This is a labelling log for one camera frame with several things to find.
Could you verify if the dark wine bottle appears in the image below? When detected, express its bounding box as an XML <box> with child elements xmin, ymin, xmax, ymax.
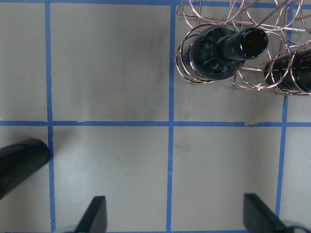
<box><xmin>183</xmin><ymin>25</ymin><xmax>268</xmax><ymax>81</ymax></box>
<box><xmin>264</xmin><ymin>49</ymin><xmax>311</xmax><ymax>93</ymax></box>
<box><xmin>0</xmin><ymin>138</ymin><xmax>50</xmax><ymax>199</ymax></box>

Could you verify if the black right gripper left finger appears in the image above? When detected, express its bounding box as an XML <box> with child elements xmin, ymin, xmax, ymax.
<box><xmin>75</xmin><ymin>196</ymin><xmax>107</xmax><ymax>233</ymax></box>

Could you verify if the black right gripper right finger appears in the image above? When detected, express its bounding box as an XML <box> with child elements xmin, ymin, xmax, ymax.
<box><xmin>243</xmin><ymin>193</ymin><xmax>292</xmax><ymax>233</ymax></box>

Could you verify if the copper wire bottle basket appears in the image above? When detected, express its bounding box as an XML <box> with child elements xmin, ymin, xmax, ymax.
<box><xmin>173</xmin><ymin>0</ymin><xmax>311</xmax><ymax>96</ymax></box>

